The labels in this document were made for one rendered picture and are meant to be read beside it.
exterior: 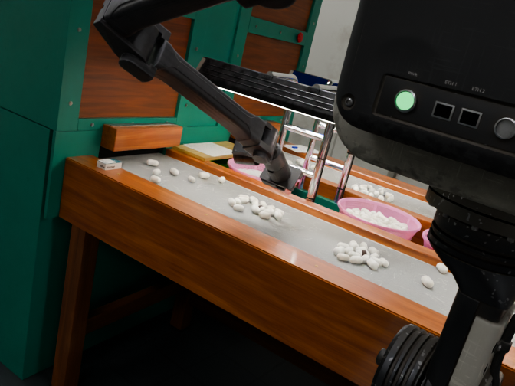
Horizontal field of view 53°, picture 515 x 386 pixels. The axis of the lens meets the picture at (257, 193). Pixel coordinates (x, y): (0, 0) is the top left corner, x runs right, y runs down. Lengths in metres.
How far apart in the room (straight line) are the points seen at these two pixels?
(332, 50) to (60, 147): 2.41
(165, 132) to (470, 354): 1.32
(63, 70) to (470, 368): 1.22
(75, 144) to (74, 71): 0.21
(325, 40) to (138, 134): 2.22
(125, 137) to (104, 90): 0.15
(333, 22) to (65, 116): 2.44
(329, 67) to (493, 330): 3.13
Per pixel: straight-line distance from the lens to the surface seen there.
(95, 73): 1.57
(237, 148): 1.29
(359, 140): 0.51
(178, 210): 1.28
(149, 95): 1.74
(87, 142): 1.60
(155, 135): 1.70
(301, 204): 1.56
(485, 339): 0.58
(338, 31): 3.61
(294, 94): 1.42
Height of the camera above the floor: 1.21
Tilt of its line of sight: 17 degrees down
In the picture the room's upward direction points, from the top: 13 degrees clockwise
